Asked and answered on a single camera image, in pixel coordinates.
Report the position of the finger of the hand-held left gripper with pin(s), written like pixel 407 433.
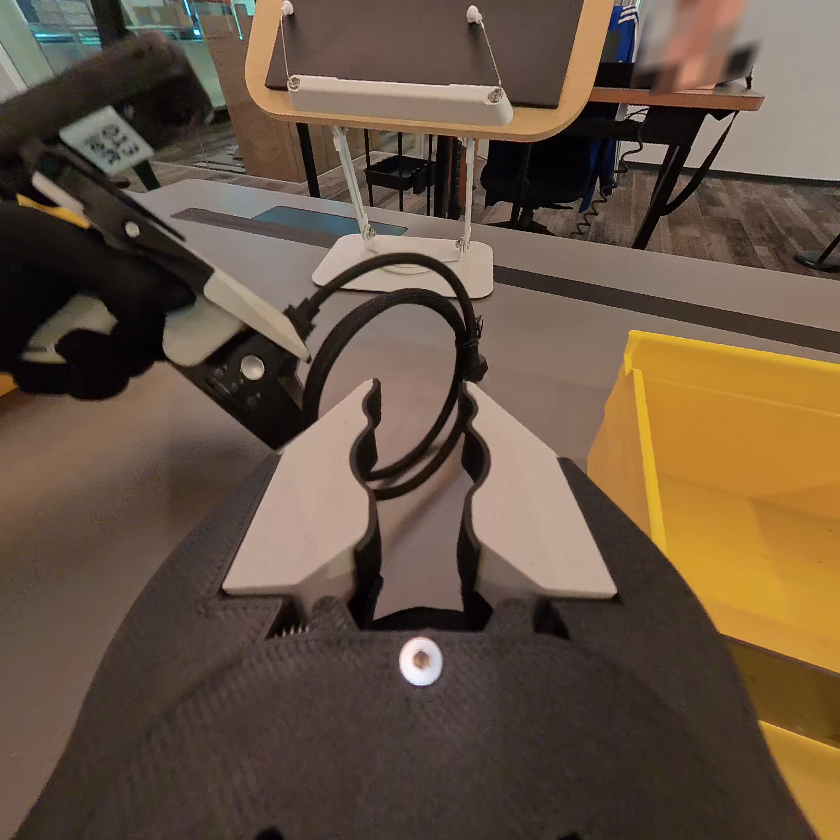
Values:
pixel 249 305

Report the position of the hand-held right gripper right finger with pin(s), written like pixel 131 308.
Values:
pixel 531 531

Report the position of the white stand with wooden board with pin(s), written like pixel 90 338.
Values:
pixel 426 39

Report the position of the teal desk hatch cover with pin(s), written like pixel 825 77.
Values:
pixel 308 220

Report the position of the black hdmi switch box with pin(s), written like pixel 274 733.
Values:
pixel 262 407

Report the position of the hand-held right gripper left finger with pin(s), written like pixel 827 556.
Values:
pixel 308 518

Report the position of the large cardboard box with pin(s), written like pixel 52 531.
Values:
pixel 256 98

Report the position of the yellow plastic bin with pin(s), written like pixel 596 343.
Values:
pixel 754 525

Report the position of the blue jacket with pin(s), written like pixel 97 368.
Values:
pixel 617 46

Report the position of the person's left hand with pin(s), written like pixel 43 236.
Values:
pixel 59 262

